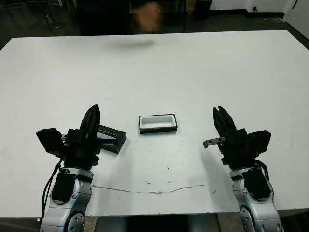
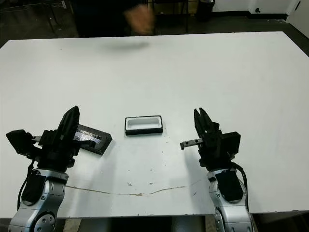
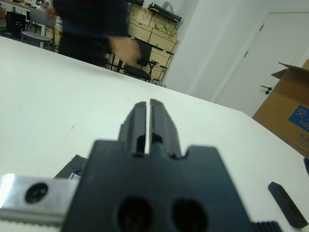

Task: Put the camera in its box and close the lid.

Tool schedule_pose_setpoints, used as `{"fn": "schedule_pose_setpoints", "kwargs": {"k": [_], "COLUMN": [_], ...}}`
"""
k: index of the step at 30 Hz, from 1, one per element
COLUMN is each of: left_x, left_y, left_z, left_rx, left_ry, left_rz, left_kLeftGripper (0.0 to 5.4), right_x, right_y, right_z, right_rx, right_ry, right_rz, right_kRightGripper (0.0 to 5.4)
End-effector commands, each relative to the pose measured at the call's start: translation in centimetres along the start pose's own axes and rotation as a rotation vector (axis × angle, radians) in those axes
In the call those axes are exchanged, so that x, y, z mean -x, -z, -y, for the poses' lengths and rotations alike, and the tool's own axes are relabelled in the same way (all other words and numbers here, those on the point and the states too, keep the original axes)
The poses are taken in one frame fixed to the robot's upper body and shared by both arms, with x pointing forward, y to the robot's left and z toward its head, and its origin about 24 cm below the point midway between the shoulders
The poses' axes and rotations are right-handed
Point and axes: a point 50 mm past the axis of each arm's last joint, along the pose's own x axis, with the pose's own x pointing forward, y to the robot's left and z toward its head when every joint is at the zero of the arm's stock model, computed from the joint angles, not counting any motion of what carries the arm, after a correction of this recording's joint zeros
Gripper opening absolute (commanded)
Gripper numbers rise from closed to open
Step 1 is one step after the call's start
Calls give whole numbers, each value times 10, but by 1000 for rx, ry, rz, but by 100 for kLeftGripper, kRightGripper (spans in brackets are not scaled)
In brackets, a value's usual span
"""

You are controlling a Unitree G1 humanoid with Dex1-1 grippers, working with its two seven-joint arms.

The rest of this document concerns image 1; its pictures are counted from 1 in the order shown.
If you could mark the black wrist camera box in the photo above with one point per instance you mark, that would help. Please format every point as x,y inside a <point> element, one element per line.
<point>49,141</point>
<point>262,141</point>

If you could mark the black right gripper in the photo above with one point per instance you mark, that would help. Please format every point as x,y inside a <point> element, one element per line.
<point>239,152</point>

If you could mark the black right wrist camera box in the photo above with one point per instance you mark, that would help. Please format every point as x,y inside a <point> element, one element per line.
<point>262,141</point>

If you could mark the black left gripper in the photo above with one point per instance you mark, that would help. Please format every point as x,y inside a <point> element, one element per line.
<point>80,154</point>

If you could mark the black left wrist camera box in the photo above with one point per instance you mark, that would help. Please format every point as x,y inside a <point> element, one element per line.
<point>49,141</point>

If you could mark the black box lid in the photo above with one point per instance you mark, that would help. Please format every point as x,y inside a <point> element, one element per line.
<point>113,140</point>

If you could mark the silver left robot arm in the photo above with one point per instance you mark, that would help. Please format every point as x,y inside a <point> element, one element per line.
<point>72,212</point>

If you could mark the small black wall fixture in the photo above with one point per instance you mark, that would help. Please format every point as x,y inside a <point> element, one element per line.
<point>255,9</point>

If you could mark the black trash bin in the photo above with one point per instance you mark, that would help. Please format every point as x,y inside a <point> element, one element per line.
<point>202,9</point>

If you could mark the blurred person hand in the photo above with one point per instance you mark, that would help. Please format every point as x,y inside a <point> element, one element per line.
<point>147,17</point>

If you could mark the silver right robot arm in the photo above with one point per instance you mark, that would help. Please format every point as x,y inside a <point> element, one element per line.
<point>260,212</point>

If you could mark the person in dark clothes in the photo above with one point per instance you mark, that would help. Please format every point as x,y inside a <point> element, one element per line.
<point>101,17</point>

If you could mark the black box base white insert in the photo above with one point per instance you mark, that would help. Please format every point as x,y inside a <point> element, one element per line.
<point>158,120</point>

